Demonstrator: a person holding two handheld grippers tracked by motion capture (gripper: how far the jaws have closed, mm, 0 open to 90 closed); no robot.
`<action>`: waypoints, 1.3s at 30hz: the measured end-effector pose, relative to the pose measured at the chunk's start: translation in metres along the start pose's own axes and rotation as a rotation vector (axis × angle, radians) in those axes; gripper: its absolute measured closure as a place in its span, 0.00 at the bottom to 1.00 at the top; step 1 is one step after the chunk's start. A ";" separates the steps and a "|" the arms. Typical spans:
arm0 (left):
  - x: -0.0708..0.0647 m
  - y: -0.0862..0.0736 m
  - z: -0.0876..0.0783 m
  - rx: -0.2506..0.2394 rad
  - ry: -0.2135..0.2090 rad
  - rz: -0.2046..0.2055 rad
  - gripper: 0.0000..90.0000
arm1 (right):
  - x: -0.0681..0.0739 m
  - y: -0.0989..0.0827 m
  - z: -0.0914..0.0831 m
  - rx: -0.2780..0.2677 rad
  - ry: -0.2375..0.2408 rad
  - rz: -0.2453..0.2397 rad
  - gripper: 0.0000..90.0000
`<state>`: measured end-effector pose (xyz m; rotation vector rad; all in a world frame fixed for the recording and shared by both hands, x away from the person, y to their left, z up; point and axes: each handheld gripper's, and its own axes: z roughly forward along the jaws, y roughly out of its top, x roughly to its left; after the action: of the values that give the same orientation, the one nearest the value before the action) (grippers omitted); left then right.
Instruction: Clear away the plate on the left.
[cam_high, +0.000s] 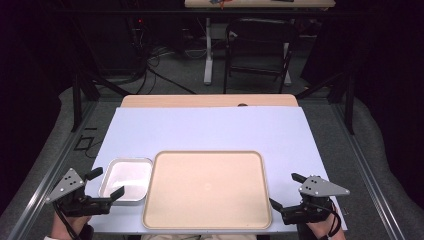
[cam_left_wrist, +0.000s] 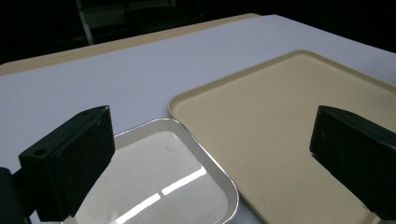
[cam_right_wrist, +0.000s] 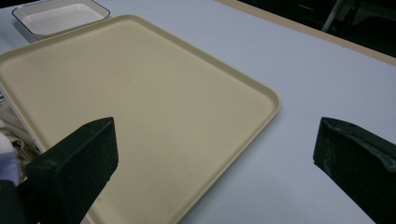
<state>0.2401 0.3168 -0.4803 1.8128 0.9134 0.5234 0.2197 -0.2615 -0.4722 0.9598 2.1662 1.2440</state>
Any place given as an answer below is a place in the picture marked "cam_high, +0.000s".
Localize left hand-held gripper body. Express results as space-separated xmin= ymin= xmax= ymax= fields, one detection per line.
xmin=44 ymin=167 xmax=113 ymax=218

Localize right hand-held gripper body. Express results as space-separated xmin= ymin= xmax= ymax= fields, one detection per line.
xmin=280 ymin=175 xmax=351 ymax=226

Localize person's left hand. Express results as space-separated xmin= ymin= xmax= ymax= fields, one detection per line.
xmin=50 ymin=213 xmax=93 ymax=240

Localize person's right hand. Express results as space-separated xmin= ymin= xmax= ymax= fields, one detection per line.
xmin=306 ymin=213 xmax=348 ymax=240

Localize white rectangular metal container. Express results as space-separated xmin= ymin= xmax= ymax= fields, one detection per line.
xmin=98 ymin=157 xmax=154 ymax=206

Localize black wristband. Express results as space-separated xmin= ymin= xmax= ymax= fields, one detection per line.
xmin=78 ymin=223 xmax=95 ymax=240

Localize beige plastic tray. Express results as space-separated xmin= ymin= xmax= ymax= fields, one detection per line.
xmin=142 ymin=150 xmax=273 ymax=231

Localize black metal stand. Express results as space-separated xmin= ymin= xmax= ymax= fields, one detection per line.
xmin=69 ymin=71 xmax=131 ymax=133
xmin=294 ymin=71 xmax=356 ymax=136

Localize white table mat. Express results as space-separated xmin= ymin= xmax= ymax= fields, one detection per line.
xmin=87 ymin=105 xmax=348 ymax=235

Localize white desk leg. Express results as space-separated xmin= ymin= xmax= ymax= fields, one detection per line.
xmin=283 ymin=41 xmax=293 ymax=86
xmin=203 ymin=17 xmax=214 ymax=86

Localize dark curtain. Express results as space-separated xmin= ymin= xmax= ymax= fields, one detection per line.
xmin=0 ymin=0 xmax=84 ymax=214
xmin=299 ymin=0 xmax=424 ymax=208

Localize wooden table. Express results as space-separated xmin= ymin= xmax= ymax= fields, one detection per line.
xmin=119 ymin=93 xmax=299 ymax=108

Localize black folding chair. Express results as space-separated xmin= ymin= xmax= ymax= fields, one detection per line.
xmin=222 ymin=18 xmax=299 ymax=95

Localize aluminium floor rail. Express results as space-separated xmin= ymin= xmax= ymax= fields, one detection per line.
xmin=333 ymin=103 xmax=406 ymax=240
xmin=6 ymin=99 xmax=98 ymax=240

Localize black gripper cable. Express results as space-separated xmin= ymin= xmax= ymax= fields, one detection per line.
xmin=52 ymin=202 xmax=79 ymax=240

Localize black gripper wrist strap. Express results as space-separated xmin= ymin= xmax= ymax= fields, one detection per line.
xmin=301 ymin=196 xmax=343 ymax=238

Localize black floor cables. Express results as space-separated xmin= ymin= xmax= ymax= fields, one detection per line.
xmin=129 ymin=46 xmax=198 ymax=96

